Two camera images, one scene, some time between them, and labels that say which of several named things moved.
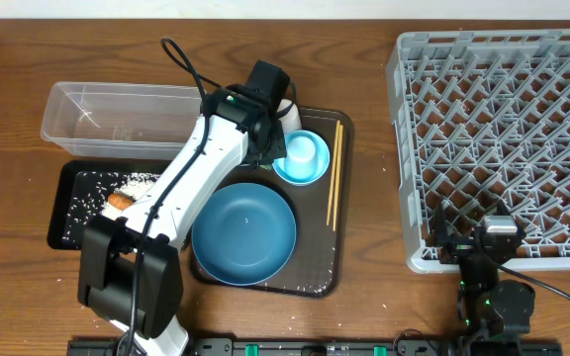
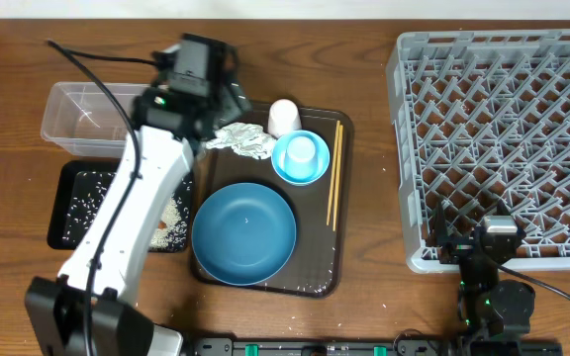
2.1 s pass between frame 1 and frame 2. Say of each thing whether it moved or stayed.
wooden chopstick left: stayed
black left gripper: moved
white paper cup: stayed
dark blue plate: stayed
